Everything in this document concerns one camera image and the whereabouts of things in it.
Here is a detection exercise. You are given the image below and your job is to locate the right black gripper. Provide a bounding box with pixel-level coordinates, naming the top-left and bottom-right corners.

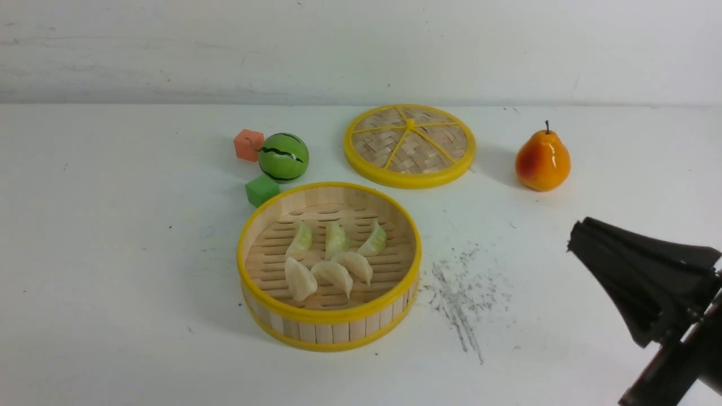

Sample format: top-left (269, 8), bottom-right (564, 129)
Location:
top-left (567, 218), bottom-right (720, 405)

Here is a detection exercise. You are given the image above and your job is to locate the green dumpling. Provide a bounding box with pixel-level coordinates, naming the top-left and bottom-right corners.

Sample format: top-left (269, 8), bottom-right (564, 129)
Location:
top-left (285, 219), bottom-right (314, 258)
top-left (358, 219), bottom-right (387, 257)
top-left (325, 220), bottom-right (350, 261)

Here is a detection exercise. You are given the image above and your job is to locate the white dumpling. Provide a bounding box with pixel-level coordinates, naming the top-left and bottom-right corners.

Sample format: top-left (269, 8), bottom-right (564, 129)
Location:
top-left (332, 251), bottom-right (373, 286)
top-left (284, 257), bottom-right (318, 302)
top-left (310, 261), bottom-right (354, 299)

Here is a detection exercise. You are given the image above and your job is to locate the woven steamer lid yellow rim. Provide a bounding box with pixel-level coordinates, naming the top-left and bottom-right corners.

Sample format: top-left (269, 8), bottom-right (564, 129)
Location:
top-left (342, 104), bottom-right (477, 188)

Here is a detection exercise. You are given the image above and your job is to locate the bamboo steamer tray yellow rim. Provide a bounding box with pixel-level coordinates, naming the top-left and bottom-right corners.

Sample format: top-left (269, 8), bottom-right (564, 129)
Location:
top-left (236, 182), bottom-right (422, 352)

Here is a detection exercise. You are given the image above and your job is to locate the orange toy pear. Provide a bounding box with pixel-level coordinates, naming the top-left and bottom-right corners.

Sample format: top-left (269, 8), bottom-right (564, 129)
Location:
top-left (515, 120), bottom-right (571, 192)

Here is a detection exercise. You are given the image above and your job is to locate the green toy watermelon ball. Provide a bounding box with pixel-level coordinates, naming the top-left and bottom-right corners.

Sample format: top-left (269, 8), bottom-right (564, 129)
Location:
top-left (258, 132), bottom-right (310, 183)

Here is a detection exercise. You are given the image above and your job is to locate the green foam cube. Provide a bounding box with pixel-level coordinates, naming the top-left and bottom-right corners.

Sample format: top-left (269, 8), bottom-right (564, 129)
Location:
top-left (245, 174), bottom-right (280, 208)

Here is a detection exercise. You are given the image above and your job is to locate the orange foam cube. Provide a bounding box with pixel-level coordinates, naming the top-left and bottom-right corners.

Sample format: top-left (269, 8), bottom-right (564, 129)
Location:
top-left (233, 129), bottom-right (265, 162)

